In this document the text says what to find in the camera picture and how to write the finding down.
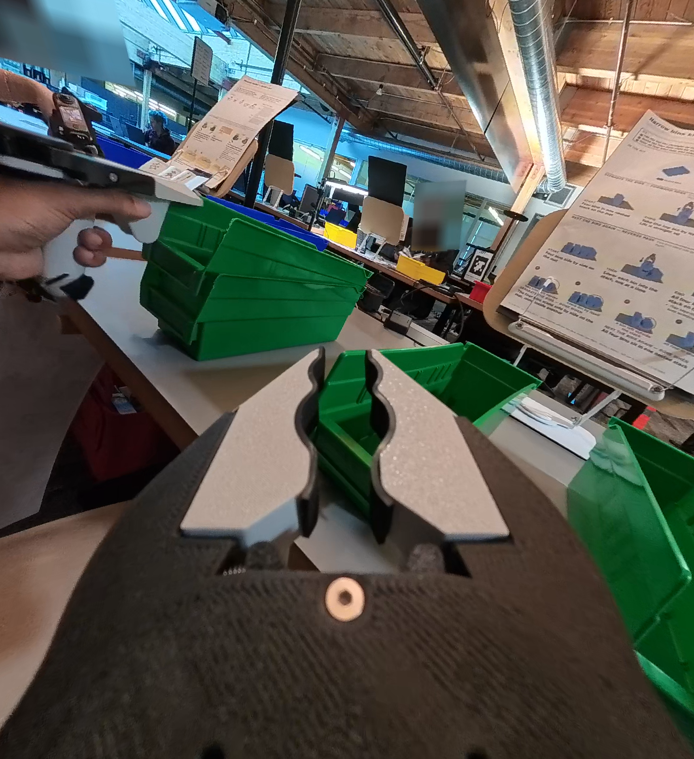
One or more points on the grey desk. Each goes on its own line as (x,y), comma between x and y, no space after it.
(204,379)

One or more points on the red bag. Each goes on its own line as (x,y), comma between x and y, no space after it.
(115,433)

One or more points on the clear acrylic sign holder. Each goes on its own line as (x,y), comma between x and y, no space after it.
(369,244)

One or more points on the large yellow bin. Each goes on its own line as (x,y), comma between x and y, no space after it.
(341,236)
(421,270)

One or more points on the black disc floor lamp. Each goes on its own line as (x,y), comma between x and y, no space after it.
(516,217)

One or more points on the person's trouser leg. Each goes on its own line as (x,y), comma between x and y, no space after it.
(14,622)

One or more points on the silver ribbed duct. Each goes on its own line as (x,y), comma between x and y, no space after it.
(536,89)

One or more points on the black battery charger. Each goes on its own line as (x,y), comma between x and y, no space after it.
(376,295)

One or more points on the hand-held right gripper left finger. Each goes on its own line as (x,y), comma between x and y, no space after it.
(246,474)

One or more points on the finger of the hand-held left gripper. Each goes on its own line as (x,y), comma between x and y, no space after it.
(178,193)

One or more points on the person's left hand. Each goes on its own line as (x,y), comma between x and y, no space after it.
(14,225)

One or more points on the green plastic bin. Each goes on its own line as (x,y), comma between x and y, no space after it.
(275,261)
(471,379)
(619,533)
(252,338)

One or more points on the printed instruction sheet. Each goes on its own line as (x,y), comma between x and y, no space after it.
(649,237)

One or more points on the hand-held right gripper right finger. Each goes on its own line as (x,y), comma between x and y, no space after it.
(441,474)

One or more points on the blue plastic bin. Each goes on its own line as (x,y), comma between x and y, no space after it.
(299,234)
(121,155)

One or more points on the black white marker sign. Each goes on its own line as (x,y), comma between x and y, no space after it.
(478,265)

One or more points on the black power adapter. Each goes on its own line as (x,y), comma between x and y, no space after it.
(399,324)

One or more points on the person's white shirt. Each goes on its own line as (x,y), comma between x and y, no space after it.
(20,415)

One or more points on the red plastic bin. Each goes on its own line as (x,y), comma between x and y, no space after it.
(481,292)

